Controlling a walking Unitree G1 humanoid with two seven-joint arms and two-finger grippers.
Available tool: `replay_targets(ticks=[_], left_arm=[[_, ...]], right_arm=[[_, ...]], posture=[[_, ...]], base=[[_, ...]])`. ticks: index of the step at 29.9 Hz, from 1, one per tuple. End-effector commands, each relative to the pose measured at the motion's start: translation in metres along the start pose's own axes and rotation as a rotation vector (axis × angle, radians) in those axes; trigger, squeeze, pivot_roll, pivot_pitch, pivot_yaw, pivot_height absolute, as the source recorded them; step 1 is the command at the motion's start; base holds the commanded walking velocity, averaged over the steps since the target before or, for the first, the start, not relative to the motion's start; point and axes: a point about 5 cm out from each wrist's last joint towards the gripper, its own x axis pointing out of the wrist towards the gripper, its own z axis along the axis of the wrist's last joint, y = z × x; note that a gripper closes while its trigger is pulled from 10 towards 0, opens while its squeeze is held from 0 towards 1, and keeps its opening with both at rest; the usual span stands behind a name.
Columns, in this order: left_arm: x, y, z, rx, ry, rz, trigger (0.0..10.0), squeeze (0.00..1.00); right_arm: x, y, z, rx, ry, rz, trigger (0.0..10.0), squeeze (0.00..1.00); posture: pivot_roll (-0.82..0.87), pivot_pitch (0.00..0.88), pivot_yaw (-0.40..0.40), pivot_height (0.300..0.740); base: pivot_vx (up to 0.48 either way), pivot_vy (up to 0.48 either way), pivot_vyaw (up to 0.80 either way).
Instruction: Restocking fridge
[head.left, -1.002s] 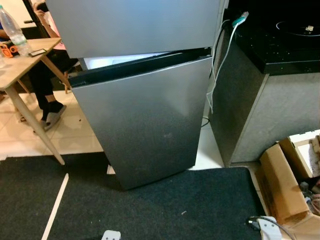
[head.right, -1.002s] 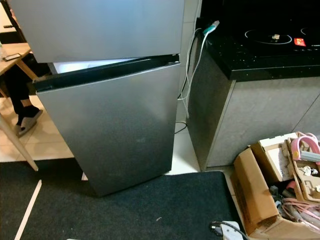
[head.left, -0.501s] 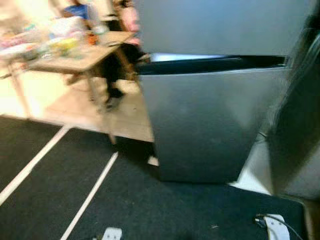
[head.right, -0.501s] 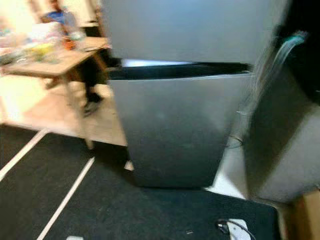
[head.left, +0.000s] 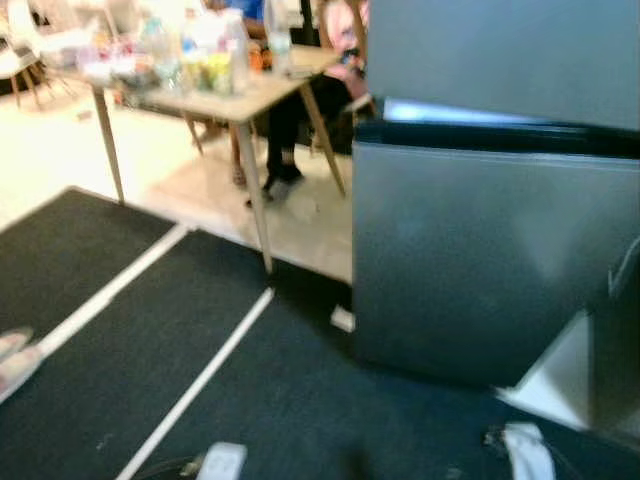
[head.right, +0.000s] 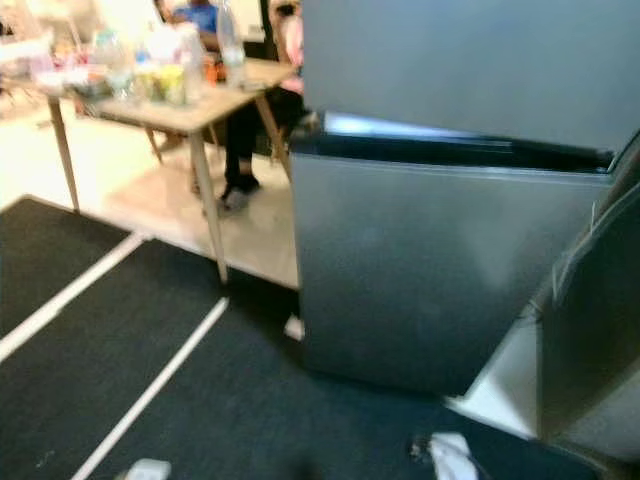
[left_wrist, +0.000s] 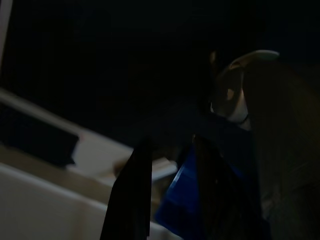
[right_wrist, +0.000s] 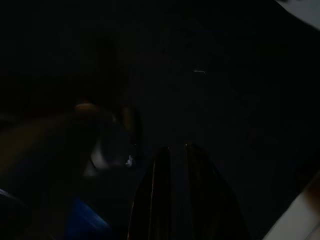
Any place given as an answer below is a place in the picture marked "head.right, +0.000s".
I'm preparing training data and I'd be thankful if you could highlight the grey fridge door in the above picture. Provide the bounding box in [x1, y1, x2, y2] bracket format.
[288, 128, 618, 399]

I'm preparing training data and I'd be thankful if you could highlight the dark grey floor mat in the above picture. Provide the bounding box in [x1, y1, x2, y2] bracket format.
[0, 240, 606, 480]
[0, 195, 133, 338]

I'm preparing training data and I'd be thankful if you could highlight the white floor tape strip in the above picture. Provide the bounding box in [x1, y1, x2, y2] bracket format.
[70, 297, 231, 480]

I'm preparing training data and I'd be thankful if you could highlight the person in pink shirt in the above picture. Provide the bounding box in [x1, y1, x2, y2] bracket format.
[218, 0, 309, 213]

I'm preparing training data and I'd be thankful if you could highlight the light wooden table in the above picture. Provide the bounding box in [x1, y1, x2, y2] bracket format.
[45, 55, 303, 285]

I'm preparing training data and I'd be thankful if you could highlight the person in blue shirt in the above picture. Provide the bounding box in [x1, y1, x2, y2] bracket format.
[168, 0, 223, 51]

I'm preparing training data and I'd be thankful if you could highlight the large clear water bottle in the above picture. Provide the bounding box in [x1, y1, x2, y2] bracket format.
[216, 0, 247, 89]

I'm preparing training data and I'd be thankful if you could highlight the grey freezer door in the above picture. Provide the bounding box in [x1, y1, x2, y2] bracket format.
[300, 0, 640, 159]

